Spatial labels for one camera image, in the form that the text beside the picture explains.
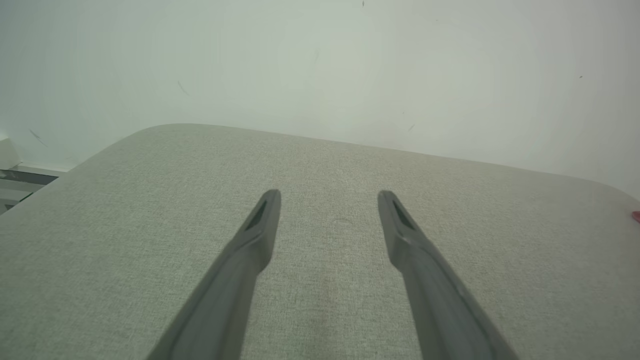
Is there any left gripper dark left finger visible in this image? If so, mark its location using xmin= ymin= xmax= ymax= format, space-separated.
xmin=145 ymin=188 xmax=282 ymax=360

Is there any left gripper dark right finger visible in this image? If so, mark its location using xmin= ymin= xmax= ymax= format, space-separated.
xmin=377 ymin=189 xmax=521 ymax=360

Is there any white wall box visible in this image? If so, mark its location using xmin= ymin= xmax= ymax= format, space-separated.
xmin=0 ymin=135 xmax=24 ymax=171

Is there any white and black baseboard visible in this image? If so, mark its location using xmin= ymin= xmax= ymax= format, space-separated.
xmin=0 ymin=160 xmax=69 ymax=188

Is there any grey fabric mat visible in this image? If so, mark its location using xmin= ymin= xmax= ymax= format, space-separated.
xmin=0 ymin=123 xmax=640 ymax=360

